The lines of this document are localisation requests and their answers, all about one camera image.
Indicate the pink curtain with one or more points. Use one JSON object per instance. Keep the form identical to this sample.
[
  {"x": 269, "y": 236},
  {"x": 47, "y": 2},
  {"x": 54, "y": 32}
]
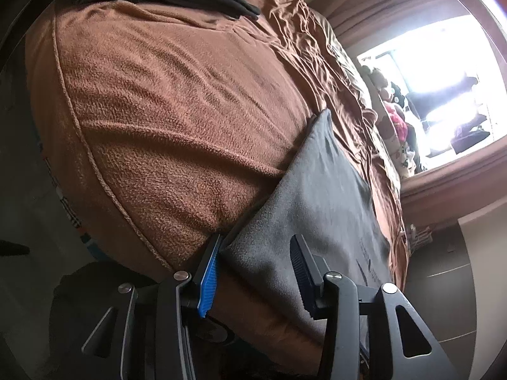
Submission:
[{"x": 435, "y": 190}]

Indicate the pile of plush toys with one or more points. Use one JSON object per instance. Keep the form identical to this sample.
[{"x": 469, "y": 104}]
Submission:
[{"x": 392, "y": 114}]

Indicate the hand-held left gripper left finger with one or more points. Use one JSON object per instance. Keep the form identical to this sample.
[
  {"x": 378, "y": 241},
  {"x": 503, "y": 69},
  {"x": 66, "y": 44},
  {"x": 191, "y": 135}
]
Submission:
[{"x": 210, "y": 281}]

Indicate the patterned mattress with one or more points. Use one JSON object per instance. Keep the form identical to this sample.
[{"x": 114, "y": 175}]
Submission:
[{"x": 69, "y": 209}]

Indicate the brown blanket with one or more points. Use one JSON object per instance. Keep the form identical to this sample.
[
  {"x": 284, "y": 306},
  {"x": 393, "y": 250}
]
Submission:
[{"x": 158, "y": 126}]

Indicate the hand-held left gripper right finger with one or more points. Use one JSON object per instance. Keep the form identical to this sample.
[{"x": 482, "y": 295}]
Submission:
[{"x": 301, "y": 277}]

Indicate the grey t-shirt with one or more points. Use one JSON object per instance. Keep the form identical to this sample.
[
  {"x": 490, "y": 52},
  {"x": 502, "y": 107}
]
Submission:
[{"x": 317, "y": 190}]

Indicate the small floor rack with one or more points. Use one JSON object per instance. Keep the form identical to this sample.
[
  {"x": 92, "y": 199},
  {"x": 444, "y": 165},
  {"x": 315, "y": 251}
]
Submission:
[{"x": 419, "y": 235}]

